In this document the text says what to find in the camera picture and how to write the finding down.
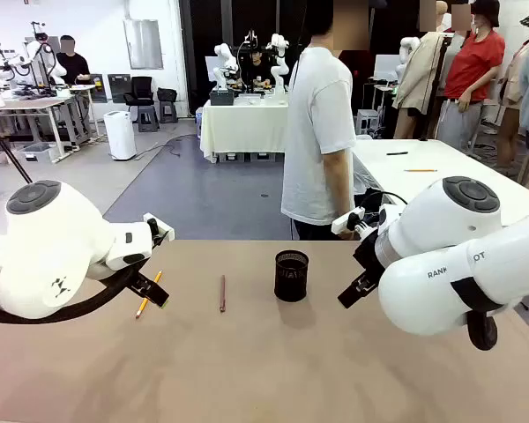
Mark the grey work desk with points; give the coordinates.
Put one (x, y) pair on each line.
(35, 106)

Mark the silver wall panel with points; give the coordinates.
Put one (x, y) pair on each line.
(143, 44)

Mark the clear plastic sheet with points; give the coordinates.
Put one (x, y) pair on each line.
(363, 176)

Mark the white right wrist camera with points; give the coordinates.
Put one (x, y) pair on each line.
(347, 219)

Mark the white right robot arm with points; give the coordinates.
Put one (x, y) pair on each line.
(445, 286)

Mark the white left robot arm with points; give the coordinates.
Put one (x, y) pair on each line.
(48, 238)

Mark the person in white T-shirt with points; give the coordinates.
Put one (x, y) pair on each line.
(317, 132)

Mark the white robot beside mannequin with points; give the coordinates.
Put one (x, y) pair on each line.
(407, 46)

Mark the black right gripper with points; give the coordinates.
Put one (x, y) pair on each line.
(368, 253)

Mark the clear storage bin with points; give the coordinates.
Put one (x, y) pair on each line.
(37, 152)

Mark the seated person in black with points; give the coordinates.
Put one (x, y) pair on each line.
(256, 70)

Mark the dark framed board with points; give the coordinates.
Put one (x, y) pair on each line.
(119, 86)
(99, 88)

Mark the table with white cloth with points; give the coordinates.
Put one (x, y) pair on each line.
(242, 128)

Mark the person's right hand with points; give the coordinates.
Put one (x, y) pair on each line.
(349, 235)

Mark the grey plastic stool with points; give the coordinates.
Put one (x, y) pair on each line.
(368, 121)
(148, 119)

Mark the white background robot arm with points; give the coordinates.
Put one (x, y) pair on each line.
(225, 66)
(278, 66)

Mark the white board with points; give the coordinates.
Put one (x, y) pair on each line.
(385, 68)

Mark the standing person in black shirt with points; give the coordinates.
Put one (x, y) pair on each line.
(72, 64)

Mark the white air purifier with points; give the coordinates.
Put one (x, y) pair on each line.
(120, 136)

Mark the yellow pencil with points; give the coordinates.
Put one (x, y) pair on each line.
(419, 170)
(140, 309)

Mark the black equipment box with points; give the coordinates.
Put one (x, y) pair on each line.
(221, 97)

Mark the white robot at desk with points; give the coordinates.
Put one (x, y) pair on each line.
(48, 57)

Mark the black office chair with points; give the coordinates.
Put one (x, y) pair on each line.
(139, 90)

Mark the dark red pen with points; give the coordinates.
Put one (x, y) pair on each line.
(222, 293)
(397, 153)

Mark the black mesh pen holder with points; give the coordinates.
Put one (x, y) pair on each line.
(292, 277)

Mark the person's right forearm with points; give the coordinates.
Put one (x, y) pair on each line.
(340, 194)

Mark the mannequin in beige jacket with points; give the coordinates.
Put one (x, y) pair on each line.
(419, 75)

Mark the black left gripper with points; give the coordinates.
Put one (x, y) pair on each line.
(134, 278)

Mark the black tripod pole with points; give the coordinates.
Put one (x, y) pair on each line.
(6, 150)

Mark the black stool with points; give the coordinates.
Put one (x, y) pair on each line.
(167, 103)

